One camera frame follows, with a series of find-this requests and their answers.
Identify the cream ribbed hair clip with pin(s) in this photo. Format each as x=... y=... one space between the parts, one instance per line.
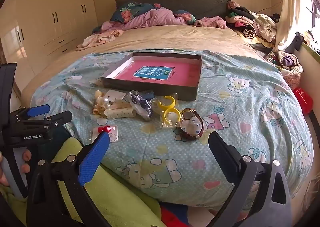
x=122 y=113

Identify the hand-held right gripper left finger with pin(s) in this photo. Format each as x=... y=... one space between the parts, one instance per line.
x=93 y=159

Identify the dark floral pillow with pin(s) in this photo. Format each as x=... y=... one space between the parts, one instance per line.
x=125 y=11

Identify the green cloth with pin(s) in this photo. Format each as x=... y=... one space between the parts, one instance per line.
x=120 y=199

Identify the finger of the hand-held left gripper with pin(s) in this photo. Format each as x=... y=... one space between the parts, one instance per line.
x=60 y=118
x=38 y=110

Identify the white wardrobe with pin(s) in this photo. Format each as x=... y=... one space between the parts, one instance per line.
x=50 y=17

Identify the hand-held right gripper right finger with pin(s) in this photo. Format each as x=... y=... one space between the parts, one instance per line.
x=225 y=159

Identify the person's left hand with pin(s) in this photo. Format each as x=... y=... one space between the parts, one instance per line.
x=25 y=167

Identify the pile of clothes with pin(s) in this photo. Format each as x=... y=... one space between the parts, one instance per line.
x=250 y=22

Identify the pink fuzzy garment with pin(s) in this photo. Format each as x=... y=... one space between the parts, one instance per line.
x=212 y=21

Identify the cartoon cat printed blanket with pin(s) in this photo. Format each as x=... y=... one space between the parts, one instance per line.
x=225 y=92

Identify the peach garment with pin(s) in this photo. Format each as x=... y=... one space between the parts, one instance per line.
x=100 y=38

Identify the bed with beige sheet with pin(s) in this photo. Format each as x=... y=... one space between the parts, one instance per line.
x=175 y=39

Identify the small blue plastic box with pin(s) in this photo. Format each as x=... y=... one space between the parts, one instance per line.
x=149 y=95

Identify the red bag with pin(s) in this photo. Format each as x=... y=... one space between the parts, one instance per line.
x=303 y=99

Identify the cream curtain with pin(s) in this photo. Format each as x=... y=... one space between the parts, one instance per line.
x=290 y=5

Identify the red bow hair clip card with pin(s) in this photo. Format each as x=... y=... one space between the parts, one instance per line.
x=105 y=129

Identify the brown oval hair clip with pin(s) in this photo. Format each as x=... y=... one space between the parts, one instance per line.
x=200 y=122

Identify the white earring card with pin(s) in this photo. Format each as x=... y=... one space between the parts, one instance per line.
x=116 y=95

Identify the grey padded headboard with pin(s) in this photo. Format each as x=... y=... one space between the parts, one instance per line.
x=187 y=2

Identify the bag of purple beads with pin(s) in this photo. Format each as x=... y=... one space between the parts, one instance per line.
x=137 y=99

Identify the red and blue cloth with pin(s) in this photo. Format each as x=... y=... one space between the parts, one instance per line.
x=175 y=217

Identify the woven bag of clothes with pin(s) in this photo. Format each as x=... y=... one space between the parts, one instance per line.
x=287 y=62

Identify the grey cardboard box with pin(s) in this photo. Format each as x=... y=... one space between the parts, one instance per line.
x=185 y=93

